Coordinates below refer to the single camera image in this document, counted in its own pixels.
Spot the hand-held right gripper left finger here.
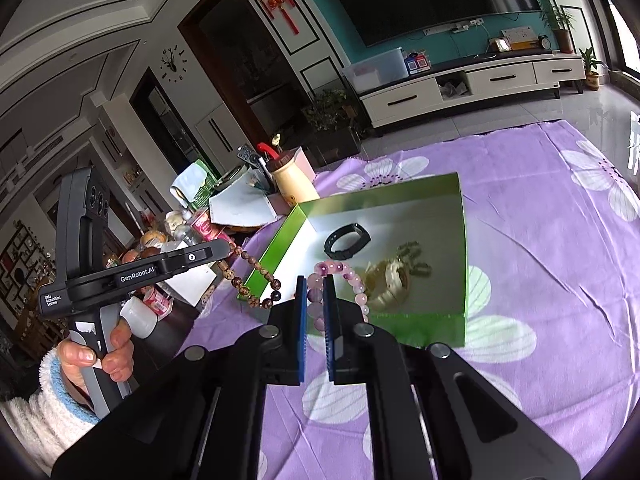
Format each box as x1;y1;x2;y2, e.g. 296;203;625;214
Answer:
52;275;308;480

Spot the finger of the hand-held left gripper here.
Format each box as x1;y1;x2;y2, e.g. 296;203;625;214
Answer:
161;238;232;281

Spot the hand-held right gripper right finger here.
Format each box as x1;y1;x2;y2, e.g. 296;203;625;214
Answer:
323;275;582;480

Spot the pink crystal bead bracelet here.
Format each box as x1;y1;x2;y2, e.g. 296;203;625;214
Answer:
305;259;372;337

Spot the brown wooden bead bracelet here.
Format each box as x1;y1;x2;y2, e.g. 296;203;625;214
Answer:
220;239;284;311

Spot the ivory carved bracelet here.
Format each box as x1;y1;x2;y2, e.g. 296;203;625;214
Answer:
362;255;412;311

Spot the black fitness band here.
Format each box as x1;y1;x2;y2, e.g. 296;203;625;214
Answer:
323;223;371;261

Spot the green cardboard box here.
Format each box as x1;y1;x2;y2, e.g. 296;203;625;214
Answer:
237;172;469;349

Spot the pale green bead necklace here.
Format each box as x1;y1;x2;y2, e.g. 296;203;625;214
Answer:
397;241;432;277

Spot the person's left hand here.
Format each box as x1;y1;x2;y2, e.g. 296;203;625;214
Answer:
56;317;136;401

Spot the white paper sheet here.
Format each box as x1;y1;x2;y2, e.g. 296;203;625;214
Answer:
208;166;284;229

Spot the green and white packet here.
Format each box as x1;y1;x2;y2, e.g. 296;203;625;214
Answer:
169;159;219;209

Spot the pen holder with pens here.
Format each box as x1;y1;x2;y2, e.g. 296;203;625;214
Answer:
246;167;274;194

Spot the yellow bear bottle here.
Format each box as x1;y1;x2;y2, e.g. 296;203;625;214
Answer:
265;146;321;206

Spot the dark planter with plants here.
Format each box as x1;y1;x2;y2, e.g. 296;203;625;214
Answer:
304;89;363;162

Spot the purple floral tablecloth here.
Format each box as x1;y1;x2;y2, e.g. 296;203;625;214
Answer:
170;120;640;480

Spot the clear plastic storage box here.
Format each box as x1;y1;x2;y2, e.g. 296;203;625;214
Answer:
342;48;409;94

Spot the white tv cabinet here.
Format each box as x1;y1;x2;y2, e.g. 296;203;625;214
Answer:
356;51;587;129

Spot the white desk calendar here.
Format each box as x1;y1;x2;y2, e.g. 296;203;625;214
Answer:
501;26;537;51

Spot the small potted plant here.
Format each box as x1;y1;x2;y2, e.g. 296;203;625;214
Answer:
579;46;604;92

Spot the tall potted plant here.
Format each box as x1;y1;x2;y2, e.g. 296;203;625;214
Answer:
541;4;577;54

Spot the black deer wall clock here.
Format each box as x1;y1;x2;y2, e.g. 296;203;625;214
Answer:
159;44;189;84

